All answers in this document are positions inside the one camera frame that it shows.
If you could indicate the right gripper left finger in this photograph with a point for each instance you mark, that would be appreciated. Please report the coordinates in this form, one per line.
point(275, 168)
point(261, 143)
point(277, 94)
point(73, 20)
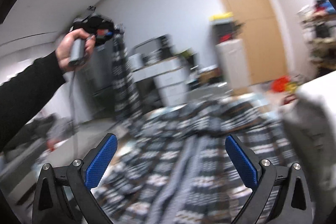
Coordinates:
point(51, 204)

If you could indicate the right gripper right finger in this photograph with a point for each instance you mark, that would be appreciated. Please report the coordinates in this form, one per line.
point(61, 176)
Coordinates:
point(292, 203)

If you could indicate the black white plaid cardigan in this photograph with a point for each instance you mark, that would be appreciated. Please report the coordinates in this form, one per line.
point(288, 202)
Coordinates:
point(178, 170)

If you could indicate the black sleeved left forearm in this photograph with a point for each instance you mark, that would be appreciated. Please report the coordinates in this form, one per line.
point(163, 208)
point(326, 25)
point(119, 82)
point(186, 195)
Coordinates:
point(26, 94)

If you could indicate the person left hand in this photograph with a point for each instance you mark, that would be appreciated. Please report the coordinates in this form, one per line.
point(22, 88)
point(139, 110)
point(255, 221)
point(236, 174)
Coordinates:
point(63, 51)

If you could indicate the dark grey refrigerator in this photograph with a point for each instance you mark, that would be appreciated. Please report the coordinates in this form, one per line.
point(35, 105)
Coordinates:
point(100, 67)

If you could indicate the white drawer desk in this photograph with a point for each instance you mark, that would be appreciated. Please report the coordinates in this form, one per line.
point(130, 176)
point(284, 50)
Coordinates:
point(170, 78)

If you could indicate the grey folded garment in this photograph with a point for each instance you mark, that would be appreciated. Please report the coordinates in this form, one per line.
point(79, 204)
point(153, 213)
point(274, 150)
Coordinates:
point(310, 123)

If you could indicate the orange plastic bag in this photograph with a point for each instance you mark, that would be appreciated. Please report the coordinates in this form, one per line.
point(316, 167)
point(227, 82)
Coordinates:
point(279, 85)

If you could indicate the yellow lid shoebox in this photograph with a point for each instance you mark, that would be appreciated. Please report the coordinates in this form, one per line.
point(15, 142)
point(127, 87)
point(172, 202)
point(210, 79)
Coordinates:
point(222, 16)

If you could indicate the white upright suitcase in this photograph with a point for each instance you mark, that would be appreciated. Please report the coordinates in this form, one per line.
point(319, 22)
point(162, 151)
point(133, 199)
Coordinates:
point(234, 63)

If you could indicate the wooden door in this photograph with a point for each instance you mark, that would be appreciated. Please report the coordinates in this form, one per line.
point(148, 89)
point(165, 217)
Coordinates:
point(262, 38)

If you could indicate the wooden shoe rack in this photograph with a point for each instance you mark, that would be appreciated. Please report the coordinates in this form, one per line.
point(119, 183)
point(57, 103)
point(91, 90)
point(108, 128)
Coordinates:
point(318, 28)

